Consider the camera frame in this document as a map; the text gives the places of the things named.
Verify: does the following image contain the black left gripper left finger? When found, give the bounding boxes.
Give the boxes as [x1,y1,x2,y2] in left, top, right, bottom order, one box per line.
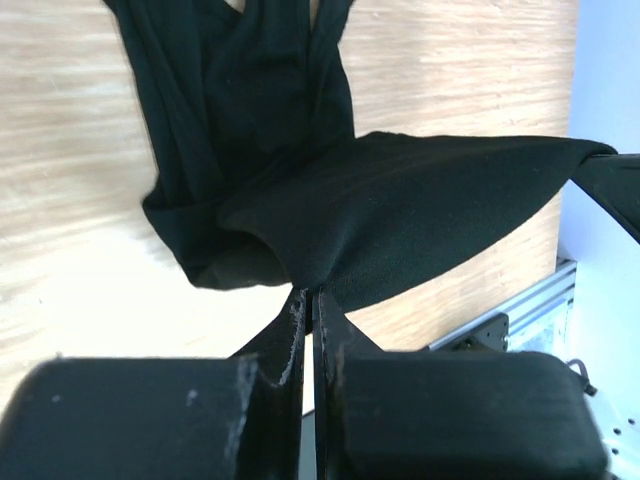
[229,289,308,479]

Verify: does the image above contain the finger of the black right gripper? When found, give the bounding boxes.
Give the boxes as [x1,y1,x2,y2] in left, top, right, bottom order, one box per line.
[572,154,640,231]

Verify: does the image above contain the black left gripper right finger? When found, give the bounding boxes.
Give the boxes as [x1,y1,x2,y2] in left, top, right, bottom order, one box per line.
[312,289,386,479]

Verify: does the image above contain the black tank top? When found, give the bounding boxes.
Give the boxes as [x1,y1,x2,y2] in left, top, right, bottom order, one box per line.
[109,1,611,312]

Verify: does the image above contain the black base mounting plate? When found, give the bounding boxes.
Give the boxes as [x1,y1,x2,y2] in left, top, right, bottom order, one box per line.
[436,313,509,352]

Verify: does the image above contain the aluminium front rail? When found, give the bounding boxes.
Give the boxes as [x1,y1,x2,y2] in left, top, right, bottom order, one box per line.
[429,260,577,358]

